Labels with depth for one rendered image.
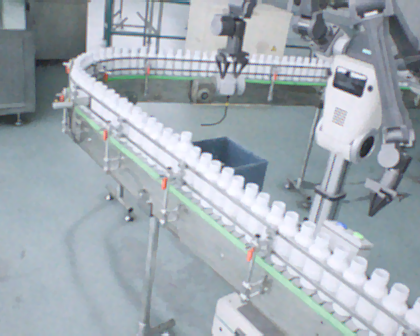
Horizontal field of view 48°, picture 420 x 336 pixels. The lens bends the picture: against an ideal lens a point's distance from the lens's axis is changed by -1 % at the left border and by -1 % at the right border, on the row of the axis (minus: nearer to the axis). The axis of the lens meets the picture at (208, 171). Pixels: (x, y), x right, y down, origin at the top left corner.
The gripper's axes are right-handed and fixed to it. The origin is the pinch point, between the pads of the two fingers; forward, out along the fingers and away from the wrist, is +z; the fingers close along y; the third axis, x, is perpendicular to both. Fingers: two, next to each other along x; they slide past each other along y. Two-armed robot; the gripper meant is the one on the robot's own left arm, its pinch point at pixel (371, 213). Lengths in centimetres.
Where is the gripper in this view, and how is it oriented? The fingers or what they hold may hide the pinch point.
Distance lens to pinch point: 146.2
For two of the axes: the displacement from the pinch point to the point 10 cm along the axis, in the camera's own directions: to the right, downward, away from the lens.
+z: -3.9, 9.0, 2.1
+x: 6.9, 1.3, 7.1
